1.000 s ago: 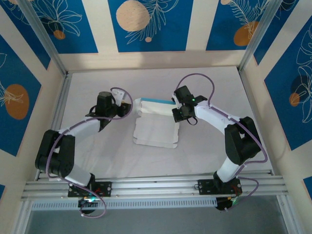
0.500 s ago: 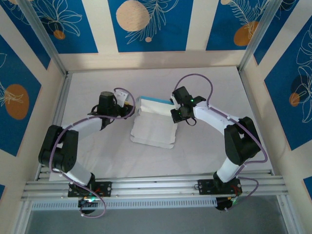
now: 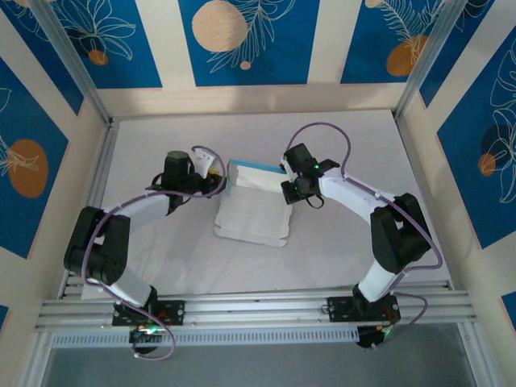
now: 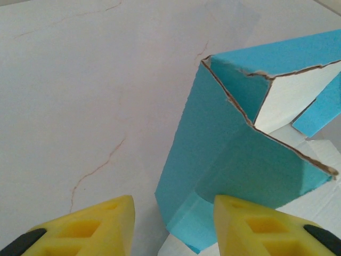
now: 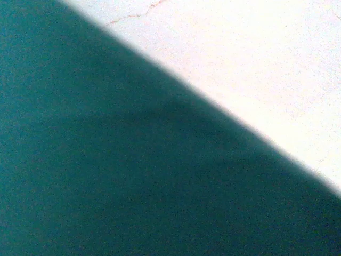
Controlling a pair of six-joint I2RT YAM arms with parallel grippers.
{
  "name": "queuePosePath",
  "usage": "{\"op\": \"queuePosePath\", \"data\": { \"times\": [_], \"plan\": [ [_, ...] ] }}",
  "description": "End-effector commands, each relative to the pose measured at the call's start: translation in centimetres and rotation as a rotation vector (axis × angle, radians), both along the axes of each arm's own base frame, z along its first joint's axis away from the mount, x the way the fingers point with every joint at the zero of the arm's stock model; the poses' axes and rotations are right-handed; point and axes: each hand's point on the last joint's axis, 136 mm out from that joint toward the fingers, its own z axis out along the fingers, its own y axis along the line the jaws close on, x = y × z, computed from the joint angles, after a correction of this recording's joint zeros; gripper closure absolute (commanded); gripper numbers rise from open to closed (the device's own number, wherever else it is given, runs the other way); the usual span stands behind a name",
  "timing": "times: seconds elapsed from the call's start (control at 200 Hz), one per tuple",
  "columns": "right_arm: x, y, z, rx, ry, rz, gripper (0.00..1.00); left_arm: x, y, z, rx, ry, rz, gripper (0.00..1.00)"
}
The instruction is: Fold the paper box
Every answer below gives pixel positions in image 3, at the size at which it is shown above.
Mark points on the aluminium side rail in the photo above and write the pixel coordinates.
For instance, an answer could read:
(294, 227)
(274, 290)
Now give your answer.
(105, 161)

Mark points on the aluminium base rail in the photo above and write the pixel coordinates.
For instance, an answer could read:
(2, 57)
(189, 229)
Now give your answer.
(258, 310)

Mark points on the white and blue paper box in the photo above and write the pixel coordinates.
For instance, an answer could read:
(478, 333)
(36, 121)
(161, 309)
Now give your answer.
(254, 217)

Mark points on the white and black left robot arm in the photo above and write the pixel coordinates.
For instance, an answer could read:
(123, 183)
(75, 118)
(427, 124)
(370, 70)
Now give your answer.
(137, 209)

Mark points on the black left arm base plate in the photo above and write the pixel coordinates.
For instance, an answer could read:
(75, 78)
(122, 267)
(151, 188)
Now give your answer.
(173, 312)

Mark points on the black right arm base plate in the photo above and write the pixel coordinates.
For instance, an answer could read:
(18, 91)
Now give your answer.
(338, 308)

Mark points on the black arm base unit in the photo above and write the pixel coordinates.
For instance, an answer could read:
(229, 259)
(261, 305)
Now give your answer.
(137, 340)
(367, 338)

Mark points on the aluminium frame leg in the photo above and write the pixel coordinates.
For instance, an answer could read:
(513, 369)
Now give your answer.
(473, 359)
(38, 363)

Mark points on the aluminium frame post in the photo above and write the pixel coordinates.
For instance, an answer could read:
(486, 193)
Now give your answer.
(73, 60)
(430, 60)

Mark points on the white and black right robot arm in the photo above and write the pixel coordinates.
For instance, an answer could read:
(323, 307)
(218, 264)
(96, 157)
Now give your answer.
(354, 189)

